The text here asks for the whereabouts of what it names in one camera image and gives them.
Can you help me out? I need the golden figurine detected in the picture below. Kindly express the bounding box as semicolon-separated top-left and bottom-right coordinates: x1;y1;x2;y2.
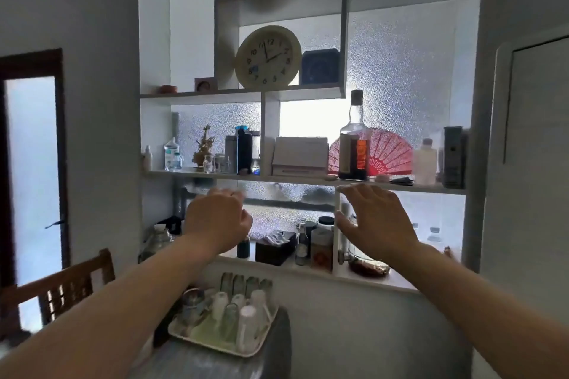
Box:
192;125;216;167

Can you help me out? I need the white wall shelf unit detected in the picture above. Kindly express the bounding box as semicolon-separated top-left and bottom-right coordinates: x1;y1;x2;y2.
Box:
139;0;485;295

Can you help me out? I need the cluster of upturned cups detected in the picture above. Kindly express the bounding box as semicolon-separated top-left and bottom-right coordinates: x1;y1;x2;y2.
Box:
180;272;274;353

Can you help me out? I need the red folding fan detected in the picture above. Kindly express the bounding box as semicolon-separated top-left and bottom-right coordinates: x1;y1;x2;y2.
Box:
328;128;414;177

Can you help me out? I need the grey canister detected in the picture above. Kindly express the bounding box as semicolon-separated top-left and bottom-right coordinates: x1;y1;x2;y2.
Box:
225;135;238;173

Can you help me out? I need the clear liquor bottle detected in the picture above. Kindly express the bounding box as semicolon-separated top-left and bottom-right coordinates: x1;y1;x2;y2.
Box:
339;90;371;181

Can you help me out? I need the blue box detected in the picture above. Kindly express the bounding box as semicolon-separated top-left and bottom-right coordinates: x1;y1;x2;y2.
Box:
301;48;341;86

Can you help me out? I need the wooden chair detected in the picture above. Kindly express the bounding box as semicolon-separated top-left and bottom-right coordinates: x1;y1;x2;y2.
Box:
0;248;115;339

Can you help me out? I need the white drying tray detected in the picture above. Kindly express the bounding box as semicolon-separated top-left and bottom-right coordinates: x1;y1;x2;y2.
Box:
168;299;280;358

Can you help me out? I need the white panel door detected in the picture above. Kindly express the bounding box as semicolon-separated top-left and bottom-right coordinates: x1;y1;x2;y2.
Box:
487;25;569;299

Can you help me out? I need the black tissue box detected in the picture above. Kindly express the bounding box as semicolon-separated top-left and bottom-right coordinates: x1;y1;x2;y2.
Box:
255;230;298;266

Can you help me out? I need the large lidded glass jar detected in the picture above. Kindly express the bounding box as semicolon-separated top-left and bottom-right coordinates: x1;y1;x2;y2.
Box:
139;223;175;264

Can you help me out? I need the person's left forearm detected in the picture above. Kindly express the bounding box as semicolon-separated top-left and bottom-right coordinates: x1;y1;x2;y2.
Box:
0;232;210;379

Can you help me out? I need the jar with black lid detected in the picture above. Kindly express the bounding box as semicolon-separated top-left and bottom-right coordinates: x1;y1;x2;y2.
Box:
310;216;335;272

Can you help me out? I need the person's left hand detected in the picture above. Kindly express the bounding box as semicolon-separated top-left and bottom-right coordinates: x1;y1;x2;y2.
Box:
183;188;254;257

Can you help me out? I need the white plastic bottle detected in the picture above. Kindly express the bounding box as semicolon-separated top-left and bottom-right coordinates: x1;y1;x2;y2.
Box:
413;139;437;186

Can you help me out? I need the tall dark box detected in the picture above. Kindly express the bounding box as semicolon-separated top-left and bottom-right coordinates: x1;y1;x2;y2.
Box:
443;126;467;189

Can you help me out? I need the round cream wall clock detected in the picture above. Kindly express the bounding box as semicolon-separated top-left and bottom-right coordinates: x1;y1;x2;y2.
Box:
235;25;302;90

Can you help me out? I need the person's right forearm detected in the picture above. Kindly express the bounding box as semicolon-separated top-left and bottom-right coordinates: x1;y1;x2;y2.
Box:
391;243;569;379

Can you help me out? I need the clear water bottle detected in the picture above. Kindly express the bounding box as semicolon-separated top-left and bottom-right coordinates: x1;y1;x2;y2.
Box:
164;137;180;171

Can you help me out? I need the dark framed glass door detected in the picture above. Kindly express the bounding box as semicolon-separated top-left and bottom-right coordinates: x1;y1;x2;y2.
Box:
0;49;71;335

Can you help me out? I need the person's right hand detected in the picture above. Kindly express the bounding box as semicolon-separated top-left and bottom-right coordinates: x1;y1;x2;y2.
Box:
334;183;423;266

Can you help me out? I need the white desk calendar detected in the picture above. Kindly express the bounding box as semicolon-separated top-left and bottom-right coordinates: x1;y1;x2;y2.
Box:
271;137;329;178

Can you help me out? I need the dark blue tumbler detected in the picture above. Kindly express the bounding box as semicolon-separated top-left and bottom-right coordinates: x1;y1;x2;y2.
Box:
236;126;253;175

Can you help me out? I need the slim glass bottle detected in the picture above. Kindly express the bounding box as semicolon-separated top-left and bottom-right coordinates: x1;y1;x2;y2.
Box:
295;219;309;266

